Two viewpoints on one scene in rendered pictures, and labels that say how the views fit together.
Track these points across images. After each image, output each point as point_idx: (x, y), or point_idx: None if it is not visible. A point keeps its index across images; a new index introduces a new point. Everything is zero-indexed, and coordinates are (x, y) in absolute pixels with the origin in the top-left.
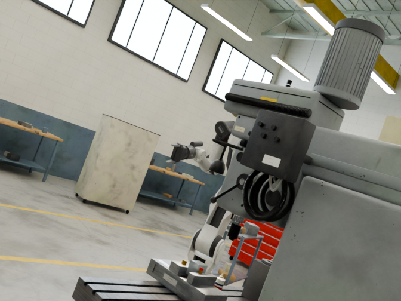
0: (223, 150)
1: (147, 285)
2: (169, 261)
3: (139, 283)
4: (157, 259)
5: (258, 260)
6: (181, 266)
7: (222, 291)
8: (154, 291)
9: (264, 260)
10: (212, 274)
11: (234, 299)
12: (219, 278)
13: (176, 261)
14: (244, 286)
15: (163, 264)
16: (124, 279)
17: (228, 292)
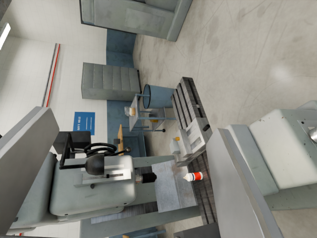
0: (69, 165)
1: (191, 116)
2: (197, 135)
3: (189, 110)
4: (195, 123)
5: (181, 235)
6: (176, 135)
7: (213, 197)
8: (187, 120)
9: (176, 237)
10: (177, 161)
11: (204, 198)
12: (186, 174)
13: (179, 133)
14: (208, 224)
15: (189, 126)
16: (189, 100)
17: (213, 205)
